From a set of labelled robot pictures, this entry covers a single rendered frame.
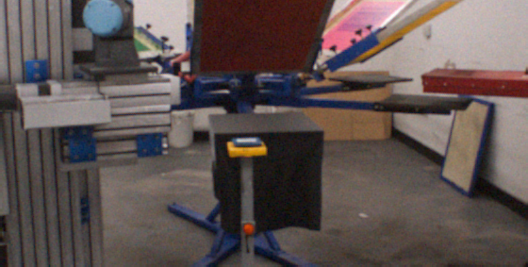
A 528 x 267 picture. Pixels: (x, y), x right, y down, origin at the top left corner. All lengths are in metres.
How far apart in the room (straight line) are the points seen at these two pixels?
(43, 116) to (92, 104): 0.15
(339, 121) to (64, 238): 5.29
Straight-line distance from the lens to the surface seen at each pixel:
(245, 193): 2.51
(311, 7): 2.92
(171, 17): 7.33
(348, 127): 7.52
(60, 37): 2.44
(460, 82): 3.51
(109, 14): 2.12
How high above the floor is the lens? 1.46
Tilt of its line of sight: 10 degrees down
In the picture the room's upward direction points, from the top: straight up
